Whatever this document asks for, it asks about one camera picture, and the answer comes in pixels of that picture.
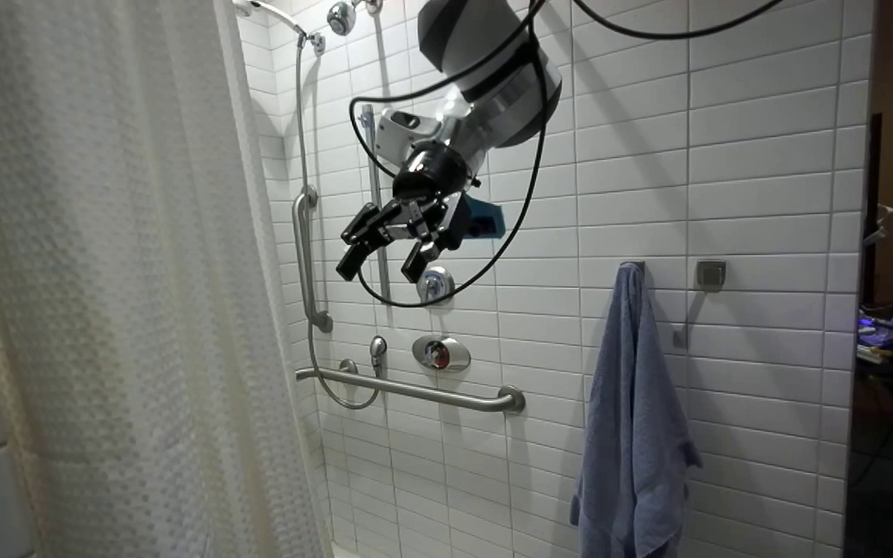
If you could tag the small chrome diverter knob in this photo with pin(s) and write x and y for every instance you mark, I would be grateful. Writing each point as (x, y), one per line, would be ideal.
(378, 356)

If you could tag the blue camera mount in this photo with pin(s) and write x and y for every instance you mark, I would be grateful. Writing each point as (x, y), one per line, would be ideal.
(481, 219)

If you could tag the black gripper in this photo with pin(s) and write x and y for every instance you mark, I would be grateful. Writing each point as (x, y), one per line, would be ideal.
(432, 198)

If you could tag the round chrome shower valve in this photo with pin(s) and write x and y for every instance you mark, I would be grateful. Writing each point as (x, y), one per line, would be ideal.
(440, 290)

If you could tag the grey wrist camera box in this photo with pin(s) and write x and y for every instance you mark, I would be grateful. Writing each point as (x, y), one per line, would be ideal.
(410, 127)

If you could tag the white shower curtain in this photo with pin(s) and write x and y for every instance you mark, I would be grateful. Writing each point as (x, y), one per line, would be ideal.
(107, 258)

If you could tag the steel shower slide bar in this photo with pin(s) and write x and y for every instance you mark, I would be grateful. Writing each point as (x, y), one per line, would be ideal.
(306, 249)

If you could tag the long steel grab bar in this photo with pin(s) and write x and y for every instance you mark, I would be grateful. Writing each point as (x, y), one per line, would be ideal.
(435, 391)

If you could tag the blue hanging towel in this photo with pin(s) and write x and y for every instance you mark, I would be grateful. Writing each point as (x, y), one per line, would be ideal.
(634, 435)

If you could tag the metal towel hook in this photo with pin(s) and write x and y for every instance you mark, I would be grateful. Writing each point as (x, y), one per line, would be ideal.
(712, 274)

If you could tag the oval chrome shower valve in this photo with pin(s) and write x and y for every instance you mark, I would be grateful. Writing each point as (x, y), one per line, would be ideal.
(443, 356)

